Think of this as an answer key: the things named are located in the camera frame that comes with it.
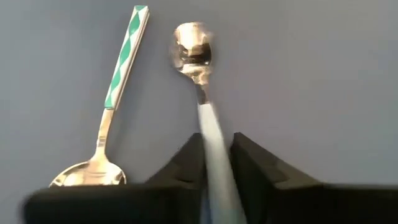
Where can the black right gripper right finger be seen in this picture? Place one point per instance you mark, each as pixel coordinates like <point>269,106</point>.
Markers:
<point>295,205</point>

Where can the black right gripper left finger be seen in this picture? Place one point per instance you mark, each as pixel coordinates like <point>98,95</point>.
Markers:
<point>124,205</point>

